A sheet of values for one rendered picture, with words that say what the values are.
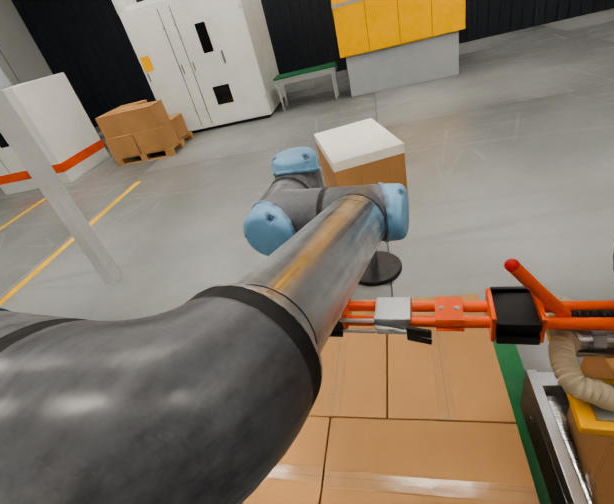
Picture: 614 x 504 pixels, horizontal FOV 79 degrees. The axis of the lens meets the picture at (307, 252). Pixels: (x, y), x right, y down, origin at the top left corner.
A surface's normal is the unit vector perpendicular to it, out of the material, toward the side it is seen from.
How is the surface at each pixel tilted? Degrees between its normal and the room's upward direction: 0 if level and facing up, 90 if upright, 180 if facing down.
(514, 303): 0
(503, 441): 0
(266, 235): 90
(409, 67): 90
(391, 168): 90
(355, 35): 90
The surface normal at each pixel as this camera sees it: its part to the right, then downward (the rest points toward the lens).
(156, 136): -0.13, 0.58
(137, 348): 0.13, -0.86
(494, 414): -0.22, -0.80
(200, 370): 0.39, -0.62
